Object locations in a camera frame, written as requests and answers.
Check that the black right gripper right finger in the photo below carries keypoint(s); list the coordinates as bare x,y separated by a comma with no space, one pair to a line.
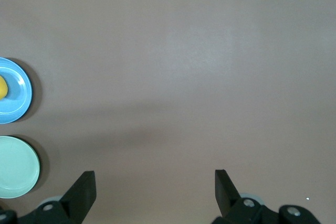
228,197

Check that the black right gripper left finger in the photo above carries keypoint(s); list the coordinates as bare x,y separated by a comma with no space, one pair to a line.
76,197

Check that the yellow lemon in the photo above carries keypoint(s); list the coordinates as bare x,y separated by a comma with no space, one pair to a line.
2,87

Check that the light green plate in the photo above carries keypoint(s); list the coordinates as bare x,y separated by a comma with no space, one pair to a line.
15,166

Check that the blue plate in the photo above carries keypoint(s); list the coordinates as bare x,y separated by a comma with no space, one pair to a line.
18,103

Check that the brown table cover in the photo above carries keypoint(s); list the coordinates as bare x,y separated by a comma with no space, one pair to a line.
168,77

